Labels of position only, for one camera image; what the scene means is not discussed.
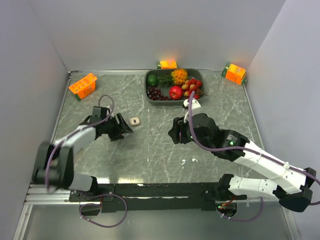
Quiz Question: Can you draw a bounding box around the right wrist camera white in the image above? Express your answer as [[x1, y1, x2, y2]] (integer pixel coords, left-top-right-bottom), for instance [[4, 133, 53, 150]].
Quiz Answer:
[[182, 98, 201, 123]]

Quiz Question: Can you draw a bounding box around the orange juice box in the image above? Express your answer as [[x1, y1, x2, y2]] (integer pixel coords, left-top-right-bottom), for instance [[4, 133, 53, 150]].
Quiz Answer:
[[221, 62, 247, 86], [157, 61, 178, 69], [68, 73, 98, 101]]

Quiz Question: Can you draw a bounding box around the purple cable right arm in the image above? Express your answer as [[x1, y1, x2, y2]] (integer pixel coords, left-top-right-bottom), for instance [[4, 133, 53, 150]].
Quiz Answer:
[[187, 90, 320, 207]]

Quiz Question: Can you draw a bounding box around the orange juice box far right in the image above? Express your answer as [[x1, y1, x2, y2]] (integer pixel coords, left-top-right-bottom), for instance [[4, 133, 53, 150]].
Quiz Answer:
[[221, 62, 247, 86]]

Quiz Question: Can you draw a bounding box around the dark purple grape bunch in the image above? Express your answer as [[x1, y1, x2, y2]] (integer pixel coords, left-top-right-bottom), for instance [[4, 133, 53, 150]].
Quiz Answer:
[[146, 86, 172, 101]]

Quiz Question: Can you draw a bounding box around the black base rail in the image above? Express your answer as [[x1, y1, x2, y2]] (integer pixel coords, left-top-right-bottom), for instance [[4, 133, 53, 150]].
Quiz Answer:
[[69, 182, 247, 213]]

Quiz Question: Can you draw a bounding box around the pink earbuds charging case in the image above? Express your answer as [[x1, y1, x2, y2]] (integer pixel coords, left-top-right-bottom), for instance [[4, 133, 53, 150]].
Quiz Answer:
[[129, 117, 141, 126]]

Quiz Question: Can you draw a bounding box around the green lime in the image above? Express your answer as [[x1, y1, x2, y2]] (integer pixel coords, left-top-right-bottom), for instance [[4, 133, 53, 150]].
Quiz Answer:
[[147, 74, 158, 87]]

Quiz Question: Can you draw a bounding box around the red apple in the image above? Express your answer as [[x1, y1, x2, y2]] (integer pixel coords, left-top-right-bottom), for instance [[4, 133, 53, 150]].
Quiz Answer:
[[169, 85, 184, 101]]

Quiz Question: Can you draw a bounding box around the orange juice box far left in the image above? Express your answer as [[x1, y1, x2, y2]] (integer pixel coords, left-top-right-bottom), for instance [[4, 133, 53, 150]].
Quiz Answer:
[[68, 73, 98, 101]]

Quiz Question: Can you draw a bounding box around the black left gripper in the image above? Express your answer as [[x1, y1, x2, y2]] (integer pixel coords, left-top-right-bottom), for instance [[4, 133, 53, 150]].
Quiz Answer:
[[101, 112, 133, 141]]

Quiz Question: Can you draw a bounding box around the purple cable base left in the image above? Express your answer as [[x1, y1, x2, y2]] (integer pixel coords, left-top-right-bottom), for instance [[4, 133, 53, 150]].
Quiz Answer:
[[78, 193, 128, 229]]

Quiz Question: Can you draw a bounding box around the small pineapple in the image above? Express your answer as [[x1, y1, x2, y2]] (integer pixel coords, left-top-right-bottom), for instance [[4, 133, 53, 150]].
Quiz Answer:
[[156, 68, 189, 87]]

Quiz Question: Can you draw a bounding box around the purple cable base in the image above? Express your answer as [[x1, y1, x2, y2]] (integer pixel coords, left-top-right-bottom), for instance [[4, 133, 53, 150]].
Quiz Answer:
[[78, 193, 128, 229], [215, 197, 264, 223]]

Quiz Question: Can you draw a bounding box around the dark grey fruit tray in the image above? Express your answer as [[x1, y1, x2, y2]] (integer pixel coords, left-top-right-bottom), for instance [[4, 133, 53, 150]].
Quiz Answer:
[[144, 68, 205, 106]]

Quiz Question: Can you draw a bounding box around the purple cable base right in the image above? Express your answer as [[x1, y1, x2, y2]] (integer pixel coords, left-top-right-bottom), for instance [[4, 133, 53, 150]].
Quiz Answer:
[[215, 197, 264, 223]]

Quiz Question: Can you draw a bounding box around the orange juice box back centre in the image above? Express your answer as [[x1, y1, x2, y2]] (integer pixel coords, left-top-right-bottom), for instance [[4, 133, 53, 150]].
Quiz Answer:
[[157, 61, 178, 69]]

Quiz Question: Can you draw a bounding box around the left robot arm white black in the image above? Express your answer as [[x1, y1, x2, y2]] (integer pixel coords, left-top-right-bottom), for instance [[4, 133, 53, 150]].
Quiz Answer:
[[31, 106, 133, 201]]

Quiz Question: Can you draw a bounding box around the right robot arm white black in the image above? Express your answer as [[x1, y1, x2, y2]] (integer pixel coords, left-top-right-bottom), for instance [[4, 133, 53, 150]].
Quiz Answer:
[[168, 113, 317, 213]]

